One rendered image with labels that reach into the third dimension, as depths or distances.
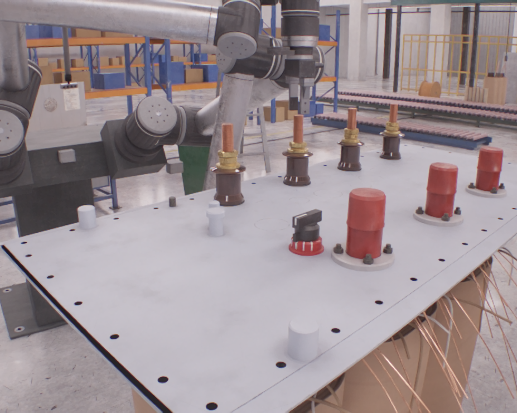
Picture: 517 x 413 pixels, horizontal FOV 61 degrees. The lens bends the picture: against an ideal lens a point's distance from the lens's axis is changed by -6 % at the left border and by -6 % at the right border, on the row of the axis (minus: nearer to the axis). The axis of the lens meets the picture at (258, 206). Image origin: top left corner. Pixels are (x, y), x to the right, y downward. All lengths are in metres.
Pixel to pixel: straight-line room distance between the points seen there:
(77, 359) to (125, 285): 2.27
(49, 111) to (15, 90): 3.86
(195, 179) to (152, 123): 3.65
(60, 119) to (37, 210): 3.02
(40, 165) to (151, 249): 1.69
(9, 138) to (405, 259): 1.60
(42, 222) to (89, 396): 1.13
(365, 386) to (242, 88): 0.98
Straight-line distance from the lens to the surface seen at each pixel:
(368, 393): 1.30
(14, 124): 2.09
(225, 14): 1.26
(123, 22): 1.28
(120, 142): 2.47
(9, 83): 2.12
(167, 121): 2.23
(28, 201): 3.14
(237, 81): 1.57
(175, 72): 10.45
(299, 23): 1.33
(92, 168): 2.67
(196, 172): 5.77
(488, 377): 3.05
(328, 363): 0.64
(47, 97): 5.99
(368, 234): 0.88
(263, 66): 1.58
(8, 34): 1.83
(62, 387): 2.90
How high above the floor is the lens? 1.74
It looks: 18 degrees down
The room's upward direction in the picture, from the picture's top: straight up
